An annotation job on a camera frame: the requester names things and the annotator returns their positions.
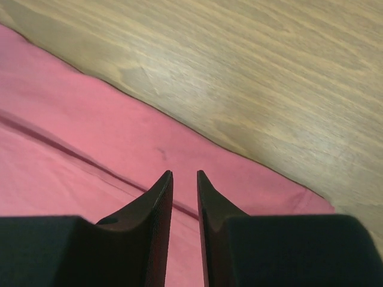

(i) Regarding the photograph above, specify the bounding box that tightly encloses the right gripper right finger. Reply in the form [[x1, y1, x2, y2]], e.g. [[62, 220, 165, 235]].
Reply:
[[197, 171, 382, 286]]

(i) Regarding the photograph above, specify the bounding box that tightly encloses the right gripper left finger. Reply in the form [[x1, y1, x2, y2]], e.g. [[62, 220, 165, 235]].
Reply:
[[1, 171, 173, 286]]

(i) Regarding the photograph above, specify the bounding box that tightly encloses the salmon pink t shirt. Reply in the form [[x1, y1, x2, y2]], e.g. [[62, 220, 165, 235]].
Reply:
[[1, 27, 335, 286]]

